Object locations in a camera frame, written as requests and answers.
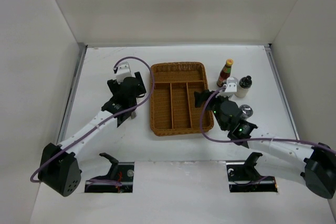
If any red label jar near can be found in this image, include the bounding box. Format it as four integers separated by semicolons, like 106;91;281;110
131;111;136;119

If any white shaker silver cap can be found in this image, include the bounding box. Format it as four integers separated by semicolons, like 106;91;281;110
239;104;254;120

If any red sauce bottle yellow cap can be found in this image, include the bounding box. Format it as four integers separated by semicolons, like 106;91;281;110
216;59;234;87

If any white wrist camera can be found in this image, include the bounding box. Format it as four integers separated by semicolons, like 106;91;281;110
113;61;132;84
222;77;238;98

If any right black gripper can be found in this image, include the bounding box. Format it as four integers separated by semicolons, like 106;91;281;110
194;90;230;131

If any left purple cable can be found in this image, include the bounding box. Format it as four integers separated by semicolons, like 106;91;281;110
29;56;154;183

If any brown wicker divided tray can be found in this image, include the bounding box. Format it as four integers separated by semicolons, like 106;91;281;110
150;62;208;136

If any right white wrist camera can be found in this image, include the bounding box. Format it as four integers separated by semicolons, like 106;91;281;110
222;77;238;98

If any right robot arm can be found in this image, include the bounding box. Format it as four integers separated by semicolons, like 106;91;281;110
194;90;335;199

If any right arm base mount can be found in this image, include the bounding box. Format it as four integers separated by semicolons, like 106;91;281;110
226;152;278;193

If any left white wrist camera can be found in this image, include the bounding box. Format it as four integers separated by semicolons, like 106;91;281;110
113;61;132;84

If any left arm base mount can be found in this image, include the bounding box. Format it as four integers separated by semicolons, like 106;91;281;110
84;153;135;194

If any white bottle black cap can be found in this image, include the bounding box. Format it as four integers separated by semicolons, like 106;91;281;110
235;76;252;98

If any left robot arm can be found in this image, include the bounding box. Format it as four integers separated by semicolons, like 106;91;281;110
36;72;146;197

